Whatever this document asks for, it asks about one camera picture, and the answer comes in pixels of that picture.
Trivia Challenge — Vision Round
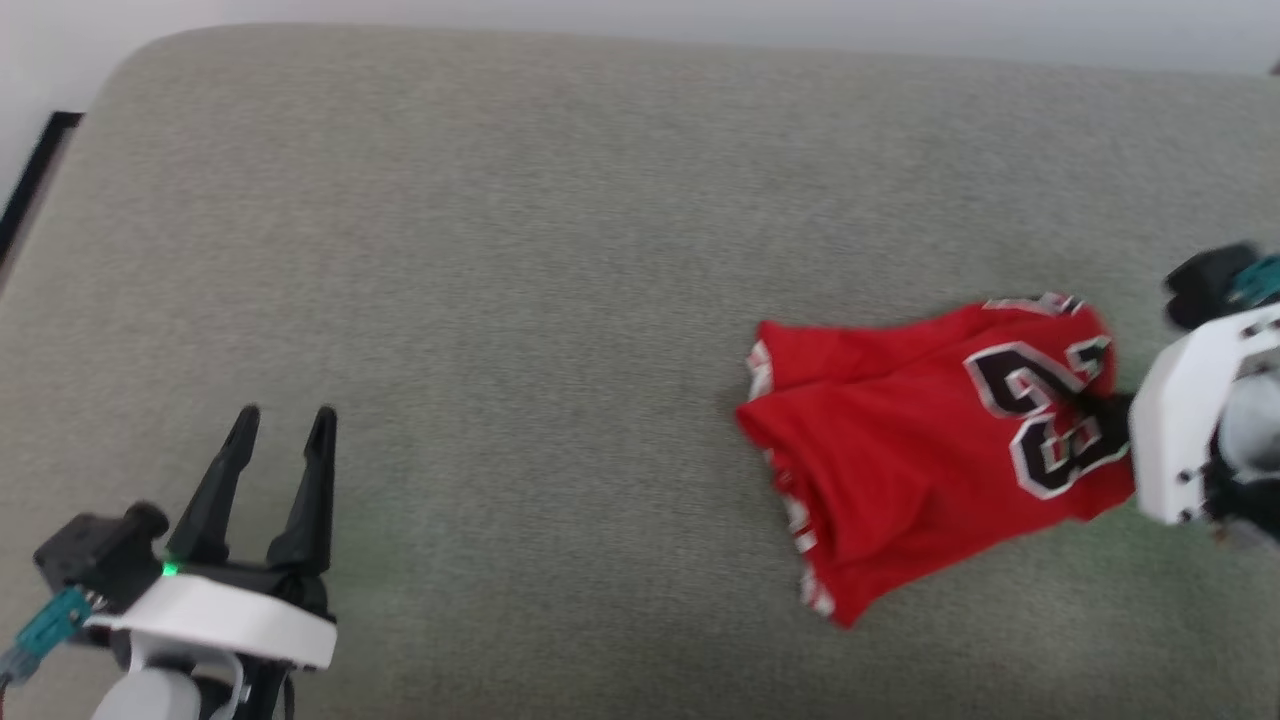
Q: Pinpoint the black cable with teal plug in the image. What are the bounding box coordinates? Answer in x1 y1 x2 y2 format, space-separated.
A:
1230 255 1280 309
0 585 96 691

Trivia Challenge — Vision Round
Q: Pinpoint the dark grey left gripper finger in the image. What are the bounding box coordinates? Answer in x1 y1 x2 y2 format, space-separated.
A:
268 406 339 577
168 404 260 563

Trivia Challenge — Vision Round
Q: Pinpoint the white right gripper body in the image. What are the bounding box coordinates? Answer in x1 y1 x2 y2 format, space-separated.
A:
1128 305 1280 526

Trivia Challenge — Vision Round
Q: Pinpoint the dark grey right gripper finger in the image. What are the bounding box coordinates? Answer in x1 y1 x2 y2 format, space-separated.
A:
1070 390 1136 427

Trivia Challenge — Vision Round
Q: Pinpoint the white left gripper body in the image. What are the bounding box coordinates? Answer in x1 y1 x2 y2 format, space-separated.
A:
85 558 339 671

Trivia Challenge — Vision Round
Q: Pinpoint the red Bulls 23 jersey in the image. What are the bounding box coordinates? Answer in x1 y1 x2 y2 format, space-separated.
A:
735 290 1141 629

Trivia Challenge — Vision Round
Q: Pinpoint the black floor edge strip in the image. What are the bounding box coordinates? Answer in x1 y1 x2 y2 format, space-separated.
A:
0 112 84 271

